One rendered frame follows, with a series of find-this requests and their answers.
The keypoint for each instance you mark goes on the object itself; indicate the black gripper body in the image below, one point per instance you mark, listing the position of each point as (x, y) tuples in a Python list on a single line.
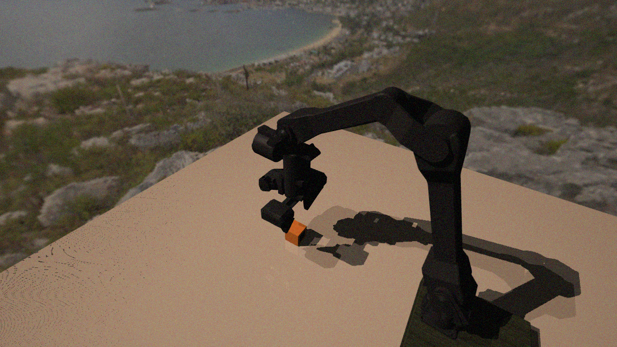
[(296, 189)]

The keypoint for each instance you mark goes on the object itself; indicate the orange block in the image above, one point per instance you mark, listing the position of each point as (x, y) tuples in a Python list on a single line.
[(296, 233)]

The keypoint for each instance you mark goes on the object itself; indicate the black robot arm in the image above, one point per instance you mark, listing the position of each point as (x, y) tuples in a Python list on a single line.
[(439, 139)]

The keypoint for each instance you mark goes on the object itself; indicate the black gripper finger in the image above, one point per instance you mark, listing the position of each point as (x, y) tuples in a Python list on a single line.
[(309, 199), (286, 229)]

